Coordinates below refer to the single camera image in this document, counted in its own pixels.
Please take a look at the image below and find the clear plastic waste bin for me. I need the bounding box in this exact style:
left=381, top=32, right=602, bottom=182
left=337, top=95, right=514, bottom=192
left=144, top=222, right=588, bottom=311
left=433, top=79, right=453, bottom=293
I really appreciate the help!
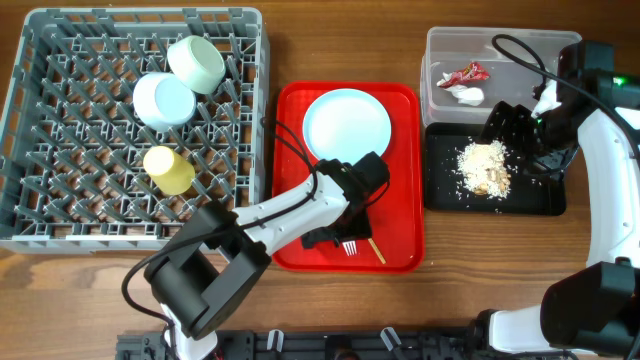
left=420, top=26, right=582, bottom=126

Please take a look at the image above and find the white napkin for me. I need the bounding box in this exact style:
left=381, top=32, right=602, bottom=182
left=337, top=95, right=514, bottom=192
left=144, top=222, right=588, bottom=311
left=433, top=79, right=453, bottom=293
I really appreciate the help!
left=446, top=85, right=485, bottom=106

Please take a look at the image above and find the yellow plastic cup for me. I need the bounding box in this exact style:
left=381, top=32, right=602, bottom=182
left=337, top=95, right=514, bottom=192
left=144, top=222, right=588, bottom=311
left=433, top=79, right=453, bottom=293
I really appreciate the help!
left=143, top=146, right=195, bottom=195

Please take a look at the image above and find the white plastic fork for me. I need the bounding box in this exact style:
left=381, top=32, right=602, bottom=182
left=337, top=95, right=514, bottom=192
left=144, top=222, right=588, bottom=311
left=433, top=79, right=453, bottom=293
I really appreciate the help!
left=342, top=240, right=358, bottom=256

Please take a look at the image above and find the black waste bin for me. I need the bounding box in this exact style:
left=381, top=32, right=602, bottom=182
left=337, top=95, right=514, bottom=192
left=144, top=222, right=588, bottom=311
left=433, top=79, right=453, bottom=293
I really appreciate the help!
left=423, top=123, right=566, bottom=216

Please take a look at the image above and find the light blue bowl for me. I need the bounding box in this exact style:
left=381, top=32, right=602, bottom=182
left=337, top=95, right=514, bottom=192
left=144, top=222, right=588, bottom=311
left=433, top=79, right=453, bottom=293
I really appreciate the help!
left=133, top=72, right=196, bottom=133

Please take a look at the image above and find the light blue round plate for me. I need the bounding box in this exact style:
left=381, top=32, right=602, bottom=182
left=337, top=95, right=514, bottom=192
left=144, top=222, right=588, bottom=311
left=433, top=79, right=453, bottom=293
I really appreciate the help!
left=302, top=88, right=392, bottom=164

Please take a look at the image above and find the red snack wrapper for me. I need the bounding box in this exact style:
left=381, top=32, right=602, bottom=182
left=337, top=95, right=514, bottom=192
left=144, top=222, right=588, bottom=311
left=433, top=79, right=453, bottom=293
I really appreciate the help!
left=436, top=62, right=490, bottom=89

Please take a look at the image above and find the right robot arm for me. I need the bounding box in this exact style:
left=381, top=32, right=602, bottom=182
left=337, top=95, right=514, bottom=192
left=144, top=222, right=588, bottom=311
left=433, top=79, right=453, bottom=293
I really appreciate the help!
left=471, top=40, right=639, bottom=359

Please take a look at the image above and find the rice food waste pile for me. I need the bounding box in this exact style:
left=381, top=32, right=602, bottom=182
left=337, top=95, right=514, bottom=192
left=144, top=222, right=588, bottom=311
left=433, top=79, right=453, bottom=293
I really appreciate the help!
left=452, top=140, right=511, bottom=200

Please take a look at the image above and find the red serving tray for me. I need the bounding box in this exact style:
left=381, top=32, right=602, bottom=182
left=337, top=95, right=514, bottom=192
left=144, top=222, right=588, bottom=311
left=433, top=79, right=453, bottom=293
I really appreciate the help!
left=273, top=81, right=424, bottom=274

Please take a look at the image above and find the green bowl with rice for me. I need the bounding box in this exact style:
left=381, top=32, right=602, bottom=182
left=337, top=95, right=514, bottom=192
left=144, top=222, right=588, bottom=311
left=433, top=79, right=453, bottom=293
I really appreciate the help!
left=167, top=35, right=226, bottom=94

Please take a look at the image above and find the grey dishwasher rack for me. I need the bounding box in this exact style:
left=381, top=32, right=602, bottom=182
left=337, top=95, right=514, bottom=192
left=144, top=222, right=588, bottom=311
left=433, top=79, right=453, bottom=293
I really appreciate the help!
left=1, top=7, right=270, bottom=254

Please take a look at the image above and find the wooden chopstick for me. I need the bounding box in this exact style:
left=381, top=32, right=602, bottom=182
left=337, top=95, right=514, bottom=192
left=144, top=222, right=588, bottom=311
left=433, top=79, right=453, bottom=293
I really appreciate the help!
left=367, top=238, right=387, bottom=265

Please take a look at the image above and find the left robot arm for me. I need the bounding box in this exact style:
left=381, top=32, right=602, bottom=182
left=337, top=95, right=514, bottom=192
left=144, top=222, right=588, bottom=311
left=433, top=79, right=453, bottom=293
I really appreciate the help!
left=144, top=152, right=390, bottom=359

